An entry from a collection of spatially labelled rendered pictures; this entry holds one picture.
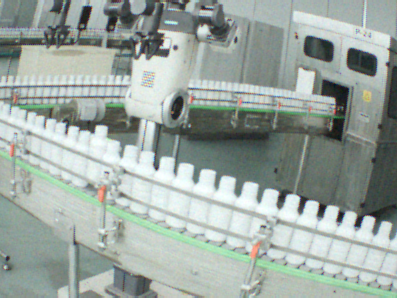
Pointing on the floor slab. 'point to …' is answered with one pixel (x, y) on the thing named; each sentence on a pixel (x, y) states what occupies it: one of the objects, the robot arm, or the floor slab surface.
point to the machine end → (356, 117)
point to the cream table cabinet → (65, 61)
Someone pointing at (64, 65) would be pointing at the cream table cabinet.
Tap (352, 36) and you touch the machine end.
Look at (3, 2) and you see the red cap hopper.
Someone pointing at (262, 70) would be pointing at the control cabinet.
